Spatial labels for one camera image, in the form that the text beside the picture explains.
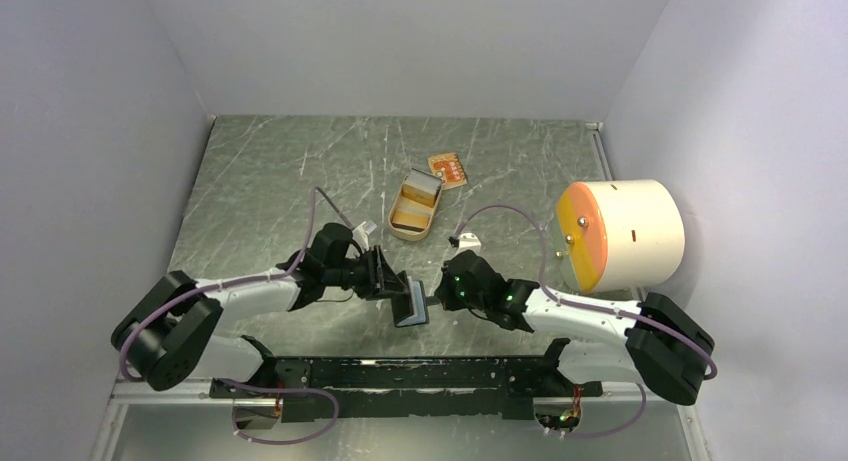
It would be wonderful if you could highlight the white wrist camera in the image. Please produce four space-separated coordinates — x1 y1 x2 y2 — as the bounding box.
352 220 377 251
448 232 482 254

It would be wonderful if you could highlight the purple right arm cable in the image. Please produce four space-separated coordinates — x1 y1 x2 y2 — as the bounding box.
453 204 719 381

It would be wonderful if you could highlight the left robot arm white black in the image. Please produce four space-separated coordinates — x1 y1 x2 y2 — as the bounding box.
110 223 426 397

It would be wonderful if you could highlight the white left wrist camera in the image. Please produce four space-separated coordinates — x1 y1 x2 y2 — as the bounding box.
352 220 377 251

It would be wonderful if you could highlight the orange patterned card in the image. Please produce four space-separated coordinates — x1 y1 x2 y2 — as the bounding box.
428 153 468 190

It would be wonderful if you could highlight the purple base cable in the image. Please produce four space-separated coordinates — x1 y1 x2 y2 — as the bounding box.
543 381 649 441
218 380 340 446

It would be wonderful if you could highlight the black card holder wallet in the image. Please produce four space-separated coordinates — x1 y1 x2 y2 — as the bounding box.
391 277 429 328

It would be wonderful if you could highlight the cream cylinder orange face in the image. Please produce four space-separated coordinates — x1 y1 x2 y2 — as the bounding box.
553 179 685 293

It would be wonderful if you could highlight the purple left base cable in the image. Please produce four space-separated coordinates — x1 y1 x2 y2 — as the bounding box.
218 380 340 446

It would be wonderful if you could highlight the aluminium frame extrusion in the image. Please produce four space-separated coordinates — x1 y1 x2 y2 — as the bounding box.
109 375 694 406

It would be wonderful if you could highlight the beige oval tray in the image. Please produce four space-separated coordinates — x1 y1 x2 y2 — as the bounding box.
386 169 443 241

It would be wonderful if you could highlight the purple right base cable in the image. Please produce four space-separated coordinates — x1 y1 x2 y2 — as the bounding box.
543 381 649 441

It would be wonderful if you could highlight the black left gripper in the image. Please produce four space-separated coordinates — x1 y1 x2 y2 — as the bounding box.
325 245 409 301

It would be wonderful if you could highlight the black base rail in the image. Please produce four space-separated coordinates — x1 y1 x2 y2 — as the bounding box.
209 355 603 423

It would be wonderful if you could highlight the grey credit card stack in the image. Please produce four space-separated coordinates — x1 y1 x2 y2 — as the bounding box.
401 169 442 206

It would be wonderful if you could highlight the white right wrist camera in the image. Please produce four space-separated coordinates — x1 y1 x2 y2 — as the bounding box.
448 232 482 254

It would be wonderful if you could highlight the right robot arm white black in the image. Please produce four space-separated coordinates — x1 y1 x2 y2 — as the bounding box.
435 251 716 406

